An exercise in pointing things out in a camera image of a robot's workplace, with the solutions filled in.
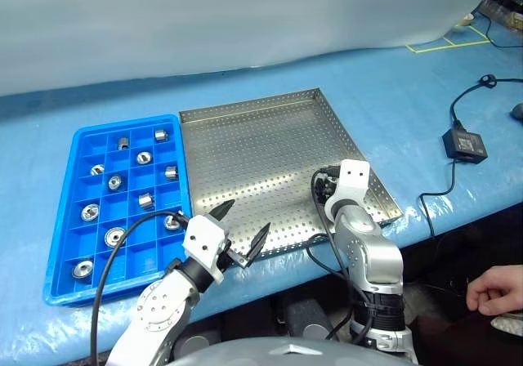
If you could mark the perforated steel tray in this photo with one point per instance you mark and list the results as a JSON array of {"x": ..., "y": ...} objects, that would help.
[{"x": 265, "y": 157}]

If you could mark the blue compartment tray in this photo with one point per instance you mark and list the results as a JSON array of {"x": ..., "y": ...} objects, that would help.
[{"x": 83, "y": 241}]

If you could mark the black power adapter box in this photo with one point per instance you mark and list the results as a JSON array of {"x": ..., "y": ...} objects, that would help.
[{"x": 465, "y": 144}]

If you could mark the grey computer mouse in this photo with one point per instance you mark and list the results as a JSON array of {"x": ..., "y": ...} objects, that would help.
[{"x": 518, "y": 111}]

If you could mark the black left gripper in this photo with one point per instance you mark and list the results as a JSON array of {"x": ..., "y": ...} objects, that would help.
[{"x": 235, "y": 257}]

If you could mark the small beige object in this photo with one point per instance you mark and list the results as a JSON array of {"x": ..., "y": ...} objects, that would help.
[{"x": 468, "y": 19}]

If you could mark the dark rounded shape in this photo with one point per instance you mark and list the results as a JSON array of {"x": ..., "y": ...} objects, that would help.
[
  {"x": 306, "y": 319},
  {"x": 198, "y": 341}
]

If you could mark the person's bare hand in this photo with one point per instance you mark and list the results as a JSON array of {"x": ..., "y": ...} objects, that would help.
[{"x": 498, "y": 290}]

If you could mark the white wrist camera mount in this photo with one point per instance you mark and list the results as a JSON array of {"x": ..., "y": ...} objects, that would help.
[
  {"x": 353, "y": 178},
  {"x": 202, "y": 235}
]

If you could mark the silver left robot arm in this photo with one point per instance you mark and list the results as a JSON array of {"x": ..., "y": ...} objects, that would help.
[{"x": 159, "y": 309}]

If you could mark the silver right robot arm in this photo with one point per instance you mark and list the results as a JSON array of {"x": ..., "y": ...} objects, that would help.
[{"x": 376, "y": 255}]

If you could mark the metal roller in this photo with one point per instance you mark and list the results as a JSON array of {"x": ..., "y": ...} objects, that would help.
[
  {"x": 97, "y": 170},
  {"x": 123, "y": 143},
  {"x": 114, "y": 236},
  {"x": 171, "y": 172},
  {"x": 143, "y": 157},
  {"x": 145, "y": 201},
  {"x": 114, "y": 181},
  {"x": 171, "y": 223},
  {"x": 161, "y": 135},
  {"x": 90, "y": 212},
  {"x": 83, "y": 269}
]

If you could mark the dark brown trouser leg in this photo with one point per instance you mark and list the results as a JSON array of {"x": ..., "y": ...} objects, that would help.
[{"x": 453, "y": 341}]

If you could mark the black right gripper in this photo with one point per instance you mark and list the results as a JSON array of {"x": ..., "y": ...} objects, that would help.
[{"x": 327, "y": 182}]

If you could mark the grey robot torso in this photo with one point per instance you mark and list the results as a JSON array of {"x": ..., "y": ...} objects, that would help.
[{"x": 286, "y": 353}]

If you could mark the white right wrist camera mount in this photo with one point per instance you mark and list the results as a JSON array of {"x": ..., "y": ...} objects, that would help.
[{"x": 353, "y": 178}]

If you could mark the grey white object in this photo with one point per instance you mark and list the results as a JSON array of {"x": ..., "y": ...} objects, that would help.
[{"x": 508, "y": 325}]

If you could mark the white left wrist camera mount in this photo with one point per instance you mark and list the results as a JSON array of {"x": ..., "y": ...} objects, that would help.
[{"x": 202, "y": 235}]

